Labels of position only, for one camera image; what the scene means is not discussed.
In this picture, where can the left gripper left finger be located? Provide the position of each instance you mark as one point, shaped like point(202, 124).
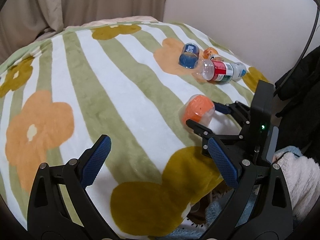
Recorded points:
point(47, 216)

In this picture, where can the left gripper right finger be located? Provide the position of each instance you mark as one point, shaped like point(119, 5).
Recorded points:
point(271, 216)

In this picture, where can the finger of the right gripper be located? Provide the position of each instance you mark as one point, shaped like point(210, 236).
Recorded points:
point(237, 110)
point(206, 133)

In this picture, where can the orange label plastic cup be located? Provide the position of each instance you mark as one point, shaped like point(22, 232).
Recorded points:
point(199, 108)

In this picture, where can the white blue label cup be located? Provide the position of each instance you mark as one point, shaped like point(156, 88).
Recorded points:
point(239, 70)

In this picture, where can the red label plastic cup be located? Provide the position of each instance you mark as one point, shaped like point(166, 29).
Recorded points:
point(211, 70)

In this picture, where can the small orange label cup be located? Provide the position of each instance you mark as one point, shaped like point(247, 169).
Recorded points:
point(212, 54)

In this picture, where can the blue label plastic cup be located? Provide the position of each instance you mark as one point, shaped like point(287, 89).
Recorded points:
point(189, 55)

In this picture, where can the black hanging jacket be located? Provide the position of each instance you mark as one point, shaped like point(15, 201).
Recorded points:
point(299, 125)

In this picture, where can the white fluffy cloth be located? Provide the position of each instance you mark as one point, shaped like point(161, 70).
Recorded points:
point(302, 178)

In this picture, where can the light blue fluffy cloth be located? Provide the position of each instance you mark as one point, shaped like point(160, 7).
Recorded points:
point(189, 231)

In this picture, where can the green striped flower blanket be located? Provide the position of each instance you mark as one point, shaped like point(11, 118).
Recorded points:
point(60, 95)

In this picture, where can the beige curtain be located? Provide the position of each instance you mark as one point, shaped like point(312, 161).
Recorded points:
point(26, 21)

